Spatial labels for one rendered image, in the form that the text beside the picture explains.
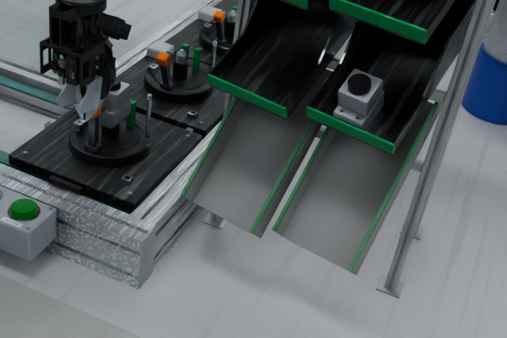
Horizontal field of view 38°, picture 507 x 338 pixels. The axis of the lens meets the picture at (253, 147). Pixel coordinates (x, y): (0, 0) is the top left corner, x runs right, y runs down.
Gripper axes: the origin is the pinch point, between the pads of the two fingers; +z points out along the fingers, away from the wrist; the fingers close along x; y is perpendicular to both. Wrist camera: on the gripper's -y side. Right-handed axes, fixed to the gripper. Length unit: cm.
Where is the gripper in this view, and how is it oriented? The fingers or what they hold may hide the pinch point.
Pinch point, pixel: (87, 111)
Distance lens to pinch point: 118.4
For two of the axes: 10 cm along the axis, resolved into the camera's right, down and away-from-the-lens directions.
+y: -3.9, 4.7, -8.0
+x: 9.1, 3.2, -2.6
